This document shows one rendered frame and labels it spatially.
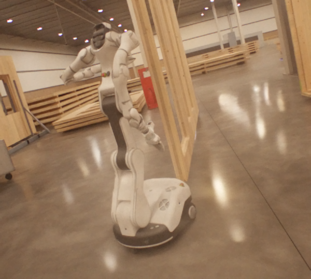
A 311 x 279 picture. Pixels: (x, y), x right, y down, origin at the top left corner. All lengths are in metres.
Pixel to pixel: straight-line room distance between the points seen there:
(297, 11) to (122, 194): 5.02
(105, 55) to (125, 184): 0.95
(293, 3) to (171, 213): 4.94
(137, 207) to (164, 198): 0.26
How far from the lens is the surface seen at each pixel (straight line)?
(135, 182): 2.28
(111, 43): 2.29
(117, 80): 2.02
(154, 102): 10.87
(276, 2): 11.02
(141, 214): 2.30
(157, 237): 2.33
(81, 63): 2.53
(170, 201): 2.38
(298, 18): 6.45
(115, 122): 2.29
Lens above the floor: 1.29
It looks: 12 degrees down
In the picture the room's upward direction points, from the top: 15 degrees counter-clockwise
